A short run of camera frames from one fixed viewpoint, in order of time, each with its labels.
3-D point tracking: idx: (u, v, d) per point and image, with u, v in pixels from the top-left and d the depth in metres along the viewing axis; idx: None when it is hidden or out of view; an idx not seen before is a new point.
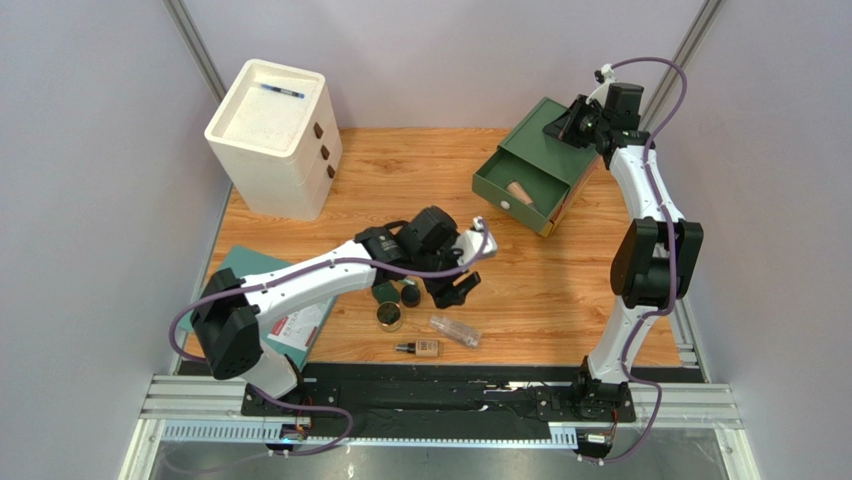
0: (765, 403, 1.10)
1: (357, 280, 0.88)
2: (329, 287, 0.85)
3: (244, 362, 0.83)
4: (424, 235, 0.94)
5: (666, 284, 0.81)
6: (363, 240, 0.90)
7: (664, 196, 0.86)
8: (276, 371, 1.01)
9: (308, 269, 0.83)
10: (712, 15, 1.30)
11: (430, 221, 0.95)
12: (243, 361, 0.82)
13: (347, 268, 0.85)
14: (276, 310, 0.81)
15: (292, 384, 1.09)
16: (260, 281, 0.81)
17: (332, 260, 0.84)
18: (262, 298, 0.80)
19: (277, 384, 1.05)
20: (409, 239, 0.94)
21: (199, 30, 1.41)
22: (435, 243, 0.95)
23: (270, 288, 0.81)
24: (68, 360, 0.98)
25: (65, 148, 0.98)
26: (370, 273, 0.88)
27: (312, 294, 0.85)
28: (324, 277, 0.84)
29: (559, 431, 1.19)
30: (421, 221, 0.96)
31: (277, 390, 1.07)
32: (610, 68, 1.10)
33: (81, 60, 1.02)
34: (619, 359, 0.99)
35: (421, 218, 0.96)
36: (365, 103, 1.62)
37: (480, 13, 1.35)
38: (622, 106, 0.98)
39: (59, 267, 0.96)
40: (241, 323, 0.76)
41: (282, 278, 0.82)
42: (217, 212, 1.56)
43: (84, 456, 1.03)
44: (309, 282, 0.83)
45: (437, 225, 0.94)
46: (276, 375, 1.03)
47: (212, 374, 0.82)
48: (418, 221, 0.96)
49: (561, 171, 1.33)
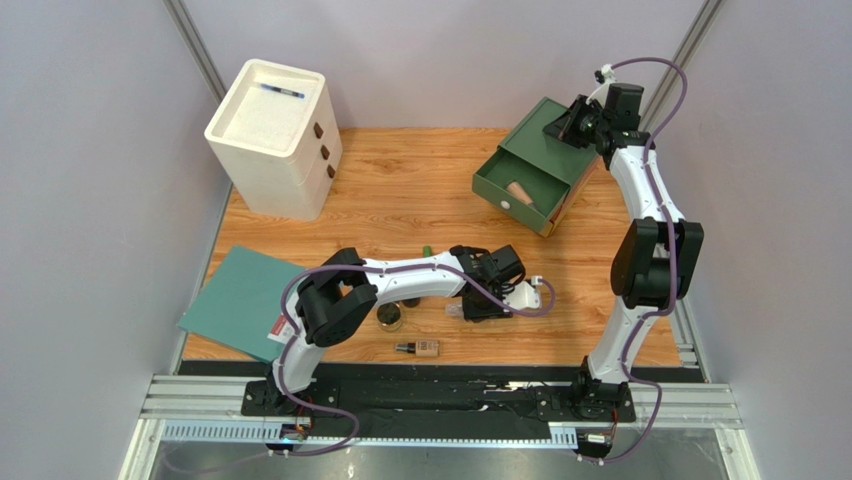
0: (765, 403, 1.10)
1: (446, 288, 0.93)
2: (426, 286, 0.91)
3: (340, 338, 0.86)
4: (501, 266, 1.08)
5: (666, 284, 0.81)
6: (456, 254, 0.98)
7: (665, 196, 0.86)
8: (313, 363, 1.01)
9: (417, 267, 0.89)
10: (712, 15, 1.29)
11: (511, 255, 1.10)
12: (340, 337, 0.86)
13: (444, 274, 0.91)
14: (386, 295, 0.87)
15: (305, 384, 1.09)
16: (378, 266, 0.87)
17: (435, 263, 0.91)
18: (378, 281, 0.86)
19: (298, 378, 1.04)
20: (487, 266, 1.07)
21: (199, 29, 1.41)
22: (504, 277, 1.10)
23: (386, 275, 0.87)
24: (68, 360, 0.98)
25: (64, 147, 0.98)
26: (459, 284, 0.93)
27: (412, 290, 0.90)
28: (427, 277, 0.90)
29: (559, 431, 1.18)
30: (503, 253, 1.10)
31: (293, 385, 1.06)
32: (610, 68, 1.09)
33: (80, 60, 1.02)
34: (619, 358, 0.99)
35: (505, 251, 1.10)
36: (366, 103, 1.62)
37: (480, 13, 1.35)
38: (622, 107, 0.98)
39: (59, 266, 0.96)
40: (363, 296, 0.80)
41: (397, 268, 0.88)
42: (218, 212, 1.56)
43: (83, 456, 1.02)
44: (417, 279, 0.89)
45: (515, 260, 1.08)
46: (307, 367, 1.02)
47: (314, 339, 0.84)
48: (501, 252, 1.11)
49: (561, 171, 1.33)
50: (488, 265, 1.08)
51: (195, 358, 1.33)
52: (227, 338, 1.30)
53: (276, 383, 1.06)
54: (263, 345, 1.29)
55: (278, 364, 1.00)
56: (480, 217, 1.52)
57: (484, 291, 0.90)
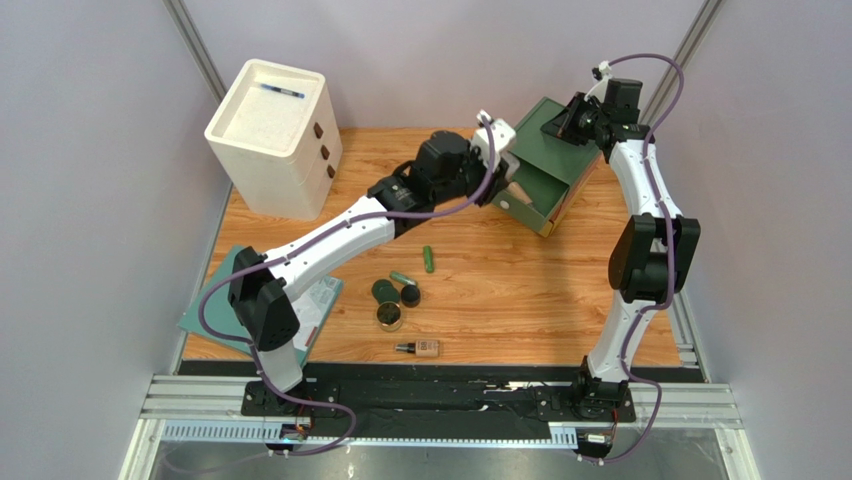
0: (765, 403, 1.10)
1: (376, 235, 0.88)
2: (350, 247, 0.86)
3: (286, 332, 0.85)
4: (432, 171, 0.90)
5: (663, 278, 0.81)
6: (376, 194, 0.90)
7: (663, 192, 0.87)
8: (287, 360, 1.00)
9: (326, 236, 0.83)
10: (712, 15, 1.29)
11: (432, 151, 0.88)
12: (284, 332, 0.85)
13: (363, 226, 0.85)
14: (303, 279, 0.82)
15: (298, 379, 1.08)
16: (281, 254, 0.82)
17: (347, 220, 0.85)
18: (285, 271, 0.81)
19: (284, 376, 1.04)
20: (422, 175, 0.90)
21: (199, 29, 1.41)
22: (449, 169, 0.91)
23: (293, 259, 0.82)
24: (68, 360, 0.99)
25: (64, 148, 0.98)
26: (389, 226, 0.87)
27: (336, 258, 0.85)
28: (344, 239, 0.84)
29: (559, 431, 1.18)
30: (424, 156, 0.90)
31: (282, 384, 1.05)
32: (606, 65, 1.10)
33: (80, 61, 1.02)
34: (619, 356, 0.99)
35: (423, 151, 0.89)
36: (366, 103, 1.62)
37: (480, 13, 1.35)
38: (622, 100, 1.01)
39: (59, 267, 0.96)
40: (269, 296, 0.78)
41: (302, 247, 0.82)
42: (217, 212, 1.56)
43: (83, 456, 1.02)
44: (329, 247, 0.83)
45: (438, 157, 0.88)
46: (285, 366, 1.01)
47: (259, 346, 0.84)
48: (421, 155, 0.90)
49: (560, 171, 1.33)
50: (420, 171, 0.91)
51: (195, 358, 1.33)
52: (228, 338, 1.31)
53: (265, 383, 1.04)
54: None
55: (259, 371, 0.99)
56: (480, 217, 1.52)
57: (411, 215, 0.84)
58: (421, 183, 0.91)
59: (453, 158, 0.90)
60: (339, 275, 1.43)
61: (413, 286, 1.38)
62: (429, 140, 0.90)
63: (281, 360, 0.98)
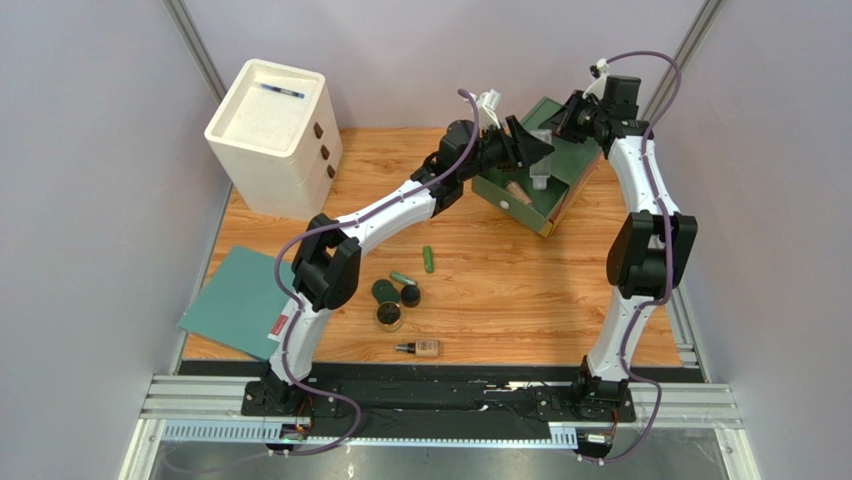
0: (765, 403, 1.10)
1: (419, 214, 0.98)
2: (401, 219, 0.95)
3: (348, 293, 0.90)
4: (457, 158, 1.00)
5: (661, 274, 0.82)
6: (417, 179, 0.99)
7: (661, 189, 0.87)
8: (315, 340, 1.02)
9: (387, 206, 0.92)
10: (712, 14, 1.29)
11: (451, 145, 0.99)
12: (347, 293, 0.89)
13: (414, 201, 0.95)
14: (368, 242, 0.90)
15: (308, 371, 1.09)
16: (351, 219, 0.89)
17: (401, 195, 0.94)
18: (356, 233, 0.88)
19: (300, 362, 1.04)
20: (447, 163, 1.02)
21: (199, 29, 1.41)
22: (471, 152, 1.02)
23: (361, 224, 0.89)
24: (67, 361, 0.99)
25: (64, 148, 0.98)
26: (432, 204, 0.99)
27: (389, 227, 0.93)
28: (399, 210, 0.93)
29: (559, 431, 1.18)
30: (445, 147, 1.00)
31: (299, 372, 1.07)
32: (605, 62, 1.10)
33: (80, 61, 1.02)
34: (618, 354, 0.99)
35: (443, 143, 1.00)
36: (366, 103, 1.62)
37: (480, 13, 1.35)
38: (621, 97, 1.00)
39: (58, 268, 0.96)
40: (348, 251, 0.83)
41: (369, 214, 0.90)
42: (218, 212, 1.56)
43: (83, 457, 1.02)
44: (390, 216, 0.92)
45: (458, 149, 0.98)
46: (311, 346, 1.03)
47: (325, 306, 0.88)
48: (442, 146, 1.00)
49: (561, 171, 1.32)
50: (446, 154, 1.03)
51: (195, 358, 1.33)
52: (228, 338, 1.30)
53: (280, 368, 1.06)
54: (263, 344, 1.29)
55: (281, 351, 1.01)
56: (480, 217, 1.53)
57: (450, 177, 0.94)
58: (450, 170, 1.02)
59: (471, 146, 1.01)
60: None
61: (413, 286, 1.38)
62: (446, 134, 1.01)
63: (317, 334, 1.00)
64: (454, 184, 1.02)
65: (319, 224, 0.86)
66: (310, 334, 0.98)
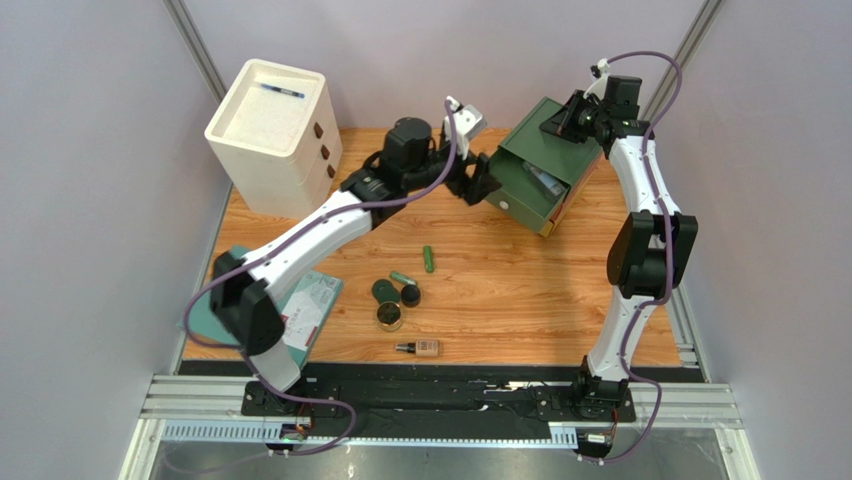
0: (765, 403, 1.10)
1: (353, 229, 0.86)
2: (328, 241, 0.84)
3: (274, 334, 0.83)
4: (402, 159, 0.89)
5: (661, 274, 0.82)
6: (349, 187, 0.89)
7: (661, 189, 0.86)
8: (280, 360, 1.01)
9: (304, 231, 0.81)
10: (712, 14, 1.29)
11: (397, 142, 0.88)
12: (270, 333, 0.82)
13: (340, 219, 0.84)
14: (286, 277, 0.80)
15: (297, 375, 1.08)
16: (262, 255, 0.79)
17: (323, 215, 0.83)
18: (266, 272, 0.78)
19: (281, 376, 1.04)
20: (391, 165, 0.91)
21: (199, 29, 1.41)
22: (417, 158, 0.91)
23: (273, 260, 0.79)
24: (68, 360, 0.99)
25: (65, 148, 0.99)
26: (366, 217, 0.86)
27: (314, 254, 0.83)
28: (321, 232, 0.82)
29: (559, 431, 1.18)
30: (389, 145, 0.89)
31: (281, 385, 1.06)
32: (606, 62, 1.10)
33: (80, 61, 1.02)
34: (618, 354, 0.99)
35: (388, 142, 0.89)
36: (366, 103, 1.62)
37: (480, 13, 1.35)
38: (622, 97, 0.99)
39: (59, 268, 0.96)
40: (256, 297, 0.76)
41: (280, 246, 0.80)
42: (218, 212, 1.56)
43: (83, 457, 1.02)
44: (308, 243, 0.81)
45: (403, 148, 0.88)
46: (279, 364, 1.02)
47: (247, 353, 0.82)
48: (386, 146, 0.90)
49: (562, 170, 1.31)
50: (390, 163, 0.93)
51: (195, 358, 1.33)
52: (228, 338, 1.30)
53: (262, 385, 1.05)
54: None
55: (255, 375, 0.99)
56: (480, 217, 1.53)
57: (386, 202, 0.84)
58: (391, 173, 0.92)
59: (417, 148, 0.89)
60: (339, 275, 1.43)
61: (413, 286, 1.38)
62: (394, 129, 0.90)
63: (275, 359, 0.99)
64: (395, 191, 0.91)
65: (225, 266, 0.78)
66: (268, 359, 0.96)
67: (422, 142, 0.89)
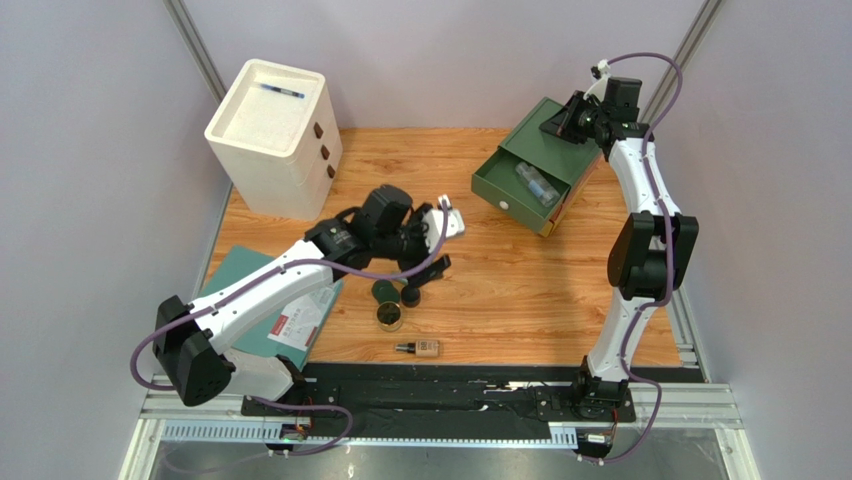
0: (765, 403, 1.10)
1: (310, 282, 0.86)
2: (284, 292, 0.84)
3: (216, 386, 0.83)
4: (377, 221, 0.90)
5: (662, 275, 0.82)
6: (314, 237, 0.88)
7: (662, 190, 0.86)
8: (260, 377, 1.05)
9: (258, 281, 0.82)
10: (712, 14, 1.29)
11: (379, 201, 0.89)
12: (213, 384, 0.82)
13: (298, 271, 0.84)
14: (234, 327, 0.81)
15: (287, 383, 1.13)
16: (209, 304, 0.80)
17: (281, 266, 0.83)
18: (212, 321, 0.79)
19: (270, 387, 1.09)
20: (363, 222, 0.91)
21: (198, 29, 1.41)
22: (388, 226, 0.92)
23: (220, 310, 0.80)
24: (68, 360, 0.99)
25: (65, 147, 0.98)
26: (326, 271, 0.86)
27: (267, 304, 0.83)
28: (276, 284, 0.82)
29: (559, 431, 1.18)
30: (371, 204, 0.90)
31: (273, 394, 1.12)
32: (606, 64, 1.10)
33: (80, 60, 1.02)
34: (619, 355, 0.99)
35: (371, 202, 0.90)
36: (366, 103, 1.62)
37: (480, 13, 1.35)
38: (622, 99, 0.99)
39: (59, 267, 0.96)
40: (195, 348, 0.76)
41: (230, 296, 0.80)
42: (218, 212, 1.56)
43: (83, 457, 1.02)
44: (259, 295, 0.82)
45: (385, 208, 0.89)
46: (258, 382, 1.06)
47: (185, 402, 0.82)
48: (368, 204, 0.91)
49: (562, 170, 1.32)
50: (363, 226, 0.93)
51: None
52: None
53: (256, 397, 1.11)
54: (262, 345, 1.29)
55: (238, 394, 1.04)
56: (480, 217, 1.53)
57: (343, 266, 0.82)
58: (360, 231, 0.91)
59: (392, 217, 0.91)
60: None
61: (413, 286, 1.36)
62: (380, 190, 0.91)
63: (252, 379, 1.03)
64: (359, 249, 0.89)
65: (172, 311, 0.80)
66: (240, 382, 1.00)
67: (399, 210, 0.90)
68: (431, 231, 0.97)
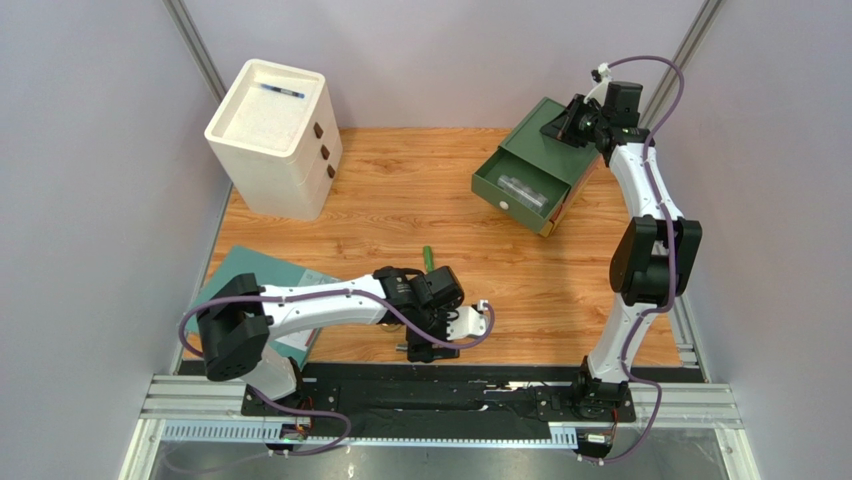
0: (765, 403, 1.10)
1: (364, 316, 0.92)
2: (339, 314, 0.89)
3: (238, 370, 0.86)
4: (436, 292, 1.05)
5: (665, 281, 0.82)
6: (380, 277, 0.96)
7: (664, 194, 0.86)
8: (274, 375, 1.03)
9: (327, 296, 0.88)
10: (712, 14, 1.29)
11: (445, 279, 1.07)
12: (238, 368, 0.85)
13: (360, 300, 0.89)
14: (287, 324, 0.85)
15: (289, 389, 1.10)
16: (279, 294, 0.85)
17: (349, 289, 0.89)
18: (276, 311, 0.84)
19: (275, 386, 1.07)
20: (422, 289, 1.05)
21: (199, 29, 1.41)
22: (439, 301, 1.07)
23: (286, 304, 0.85)
24: (69, 359, 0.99)
25: (64, 146, 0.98)
26: (380, 311, 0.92)
27: (322, 319, 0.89)
28: (339, 304, 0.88)
29: (559, 431, 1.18)
30: (438, 276, 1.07)
31: (275, 392, 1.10)
32: (606, 66, 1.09)
33: (79, 60, 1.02)
34: (619, 357, 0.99)
35: (439, 274, 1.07)
36: (366, 103, 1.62)
37: (480, 13, 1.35)
38: (622, 104, 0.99)
39: (59, 266, 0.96)
40: (253, 329, 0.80)
41: (300, 297, 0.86)
42: (218, 212, 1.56)
43: (83, 457, 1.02)
44: (323, 308, 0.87)
45: (449, 286, 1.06)
46: (271, 377, 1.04)
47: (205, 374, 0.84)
48: (436, 275, 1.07)
49: (561, 171, 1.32)
50: (421, 288, 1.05)
51: (195, 358, 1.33)
52: None
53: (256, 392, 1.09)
54: None
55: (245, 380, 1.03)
56: (480, 217, 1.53)
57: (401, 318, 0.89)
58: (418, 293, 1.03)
59: (448, 293, 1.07)
60: (339, 275, 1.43)
61: None
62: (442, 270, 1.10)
63: (266, 373, 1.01)
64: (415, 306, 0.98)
65: (244, 288, 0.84)
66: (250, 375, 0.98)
67: (454, 289, 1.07)
68: (457, 323, 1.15)
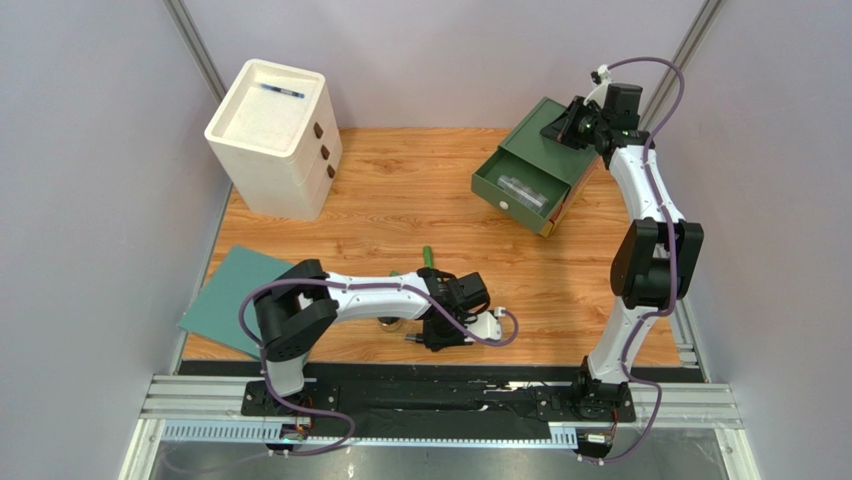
0: (765, 403, 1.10)
1: (410, 311, 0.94)
2: (390, 306, 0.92)
3: (295, 351, 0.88)
4: (468, 296, 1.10)
5: (666, 285, 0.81)
6: (424, 275, 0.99)
7: (664, 196, 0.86)
8: (288, 370, 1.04)
9: (383, 286, 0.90)
10: (712, 14, 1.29)
11: (476, 283, 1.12)
12: (294, 350, 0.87)
13: (409, 295, 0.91)
14: (349, 310, 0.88)
15: (296, 388, 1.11)
16: (342, 281, 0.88)
17: (401, 283, 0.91)
18: (339, 296, 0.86)
19: (284, 383, 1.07)
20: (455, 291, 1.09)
21: (199, 29, 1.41)
22: (468, 305, 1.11)
23: (348, 291, 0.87)
24: (68, 359, 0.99)
25: (64, 146, 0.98)
26: (424, 308, 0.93)
27: (374, 309, 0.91)
28: (391, 297, 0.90)
29: (559, 431, 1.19)
30: (469, 281, 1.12)
31: (282, 389, 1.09)
32: (606, 69, 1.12)
33: (79, 61, 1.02)
34: (619, 358, 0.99)
35: (471, 278, 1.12)
36: (366, 103, 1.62)
37: (480, 13, 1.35)
38: (622, 106, 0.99)
39: (58, 266, 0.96)
40: (321, 310, 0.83)
41: (361, 285, 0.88)
42: (217, 212, 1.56)
43: (83, 457, 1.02)
44: (380, 298, 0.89)
45: (479, 291, 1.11)
46: (284, 374, 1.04)
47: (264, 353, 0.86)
48: (467, 279, 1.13)
49: (561, 172, 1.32)
50: (455, 290, 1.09)
51: (195, 358, 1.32)
52: (228, 338, 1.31)
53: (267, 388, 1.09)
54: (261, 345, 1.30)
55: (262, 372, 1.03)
56: (480, 217, 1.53)
57: (447, 315, 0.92)
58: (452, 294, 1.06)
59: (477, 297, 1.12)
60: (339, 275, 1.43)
61: None
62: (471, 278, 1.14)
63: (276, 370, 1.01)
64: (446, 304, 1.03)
65: (313, 271, 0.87)
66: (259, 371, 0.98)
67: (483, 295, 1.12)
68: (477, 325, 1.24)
